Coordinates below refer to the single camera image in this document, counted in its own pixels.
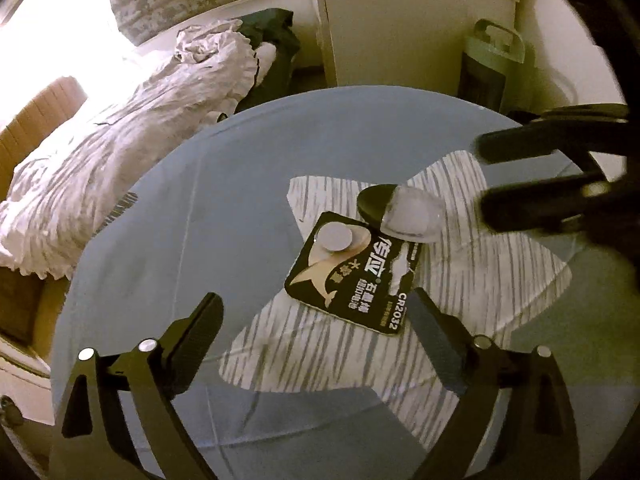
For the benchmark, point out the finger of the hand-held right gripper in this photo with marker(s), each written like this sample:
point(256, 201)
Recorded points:
point(535, 206)
point(525, 141)

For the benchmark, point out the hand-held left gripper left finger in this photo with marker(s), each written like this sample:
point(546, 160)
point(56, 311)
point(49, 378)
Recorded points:
point(197, 331)

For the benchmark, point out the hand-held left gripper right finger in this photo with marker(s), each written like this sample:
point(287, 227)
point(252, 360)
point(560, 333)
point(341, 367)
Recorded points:
point(436, 341)

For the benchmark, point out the black battery blister card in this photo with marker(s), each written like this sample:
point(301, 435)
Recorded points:
point(360, 285)

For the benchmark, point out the grey striped cloth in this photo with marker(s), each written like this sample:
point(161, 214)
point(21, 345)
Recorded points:
point(325, 355)

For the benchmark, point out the round blue table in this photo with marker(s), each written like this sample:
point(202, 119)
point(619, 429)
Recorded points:
point(225, 185)

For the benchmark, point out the white cabinet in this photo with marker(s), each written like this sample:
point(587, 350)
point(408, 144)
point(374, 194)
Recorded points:
point(400, 25)

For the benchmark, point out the white crumpled duvet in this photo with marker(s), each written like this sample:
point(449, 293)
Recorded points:
point(100, 170)

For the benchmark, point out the wooden bed headboard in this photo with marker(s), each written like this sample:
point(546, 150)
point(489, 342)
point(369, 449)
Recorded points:
point(40, 115)

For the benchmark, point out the dark cloth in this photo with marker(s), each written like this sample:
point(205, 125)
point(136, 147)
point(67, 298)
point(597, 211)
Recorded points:
point(272, 35)

